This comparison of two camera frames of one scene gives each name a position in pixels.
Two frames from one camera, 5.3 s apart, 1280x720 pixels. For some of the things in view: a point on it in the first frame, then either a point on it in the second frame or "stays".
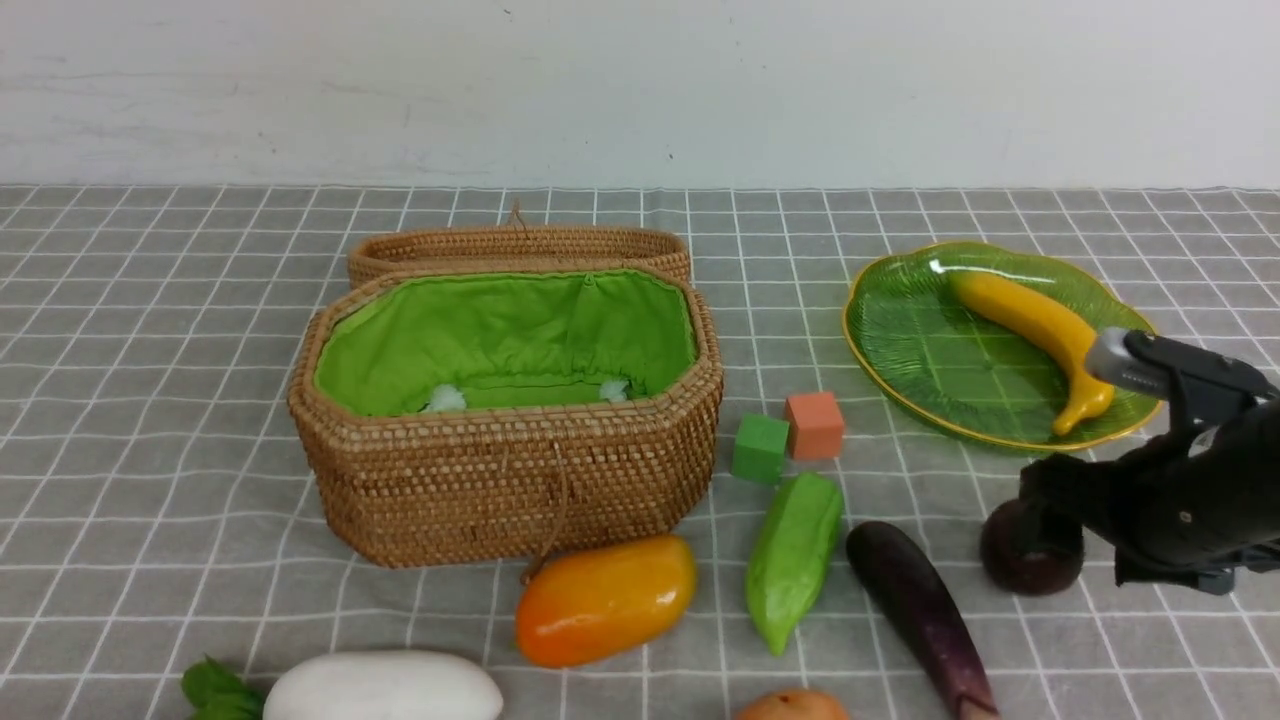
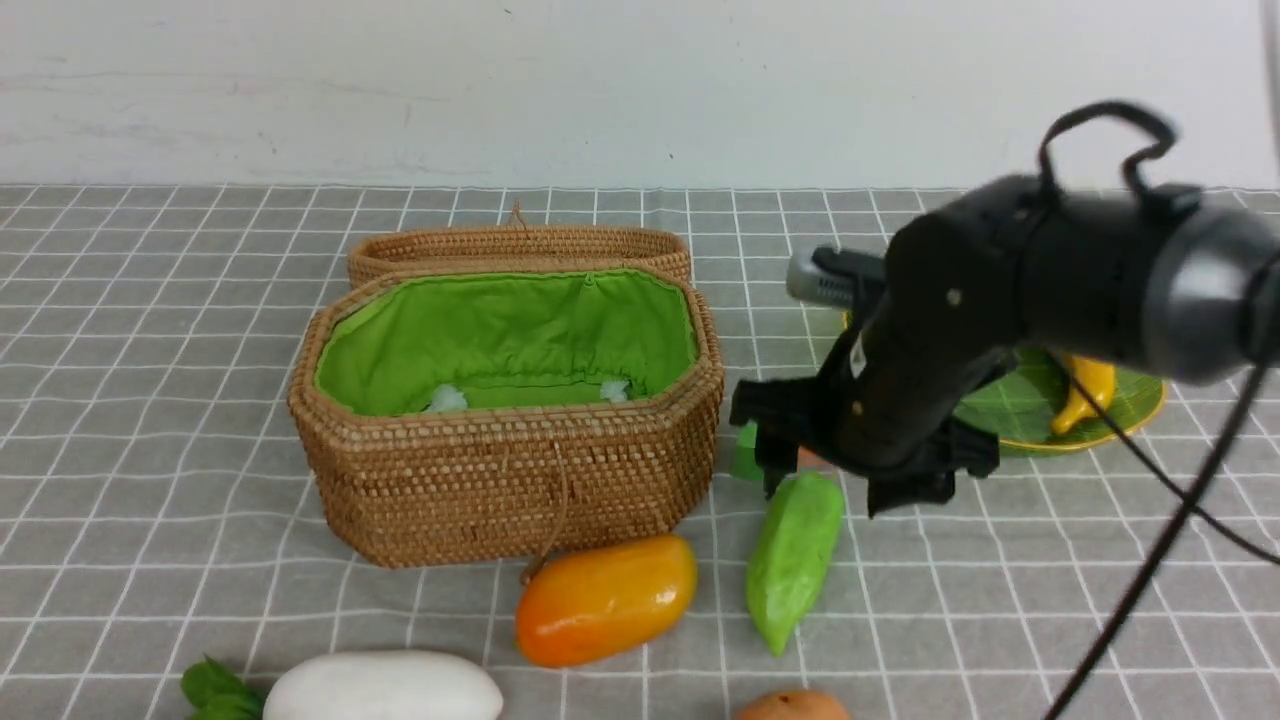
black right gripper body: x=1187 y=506 -> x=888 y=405
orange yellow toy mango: x=578 y=606 stays
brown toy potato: x=794 y=705 stays
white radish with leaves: x=350 y=685 stays
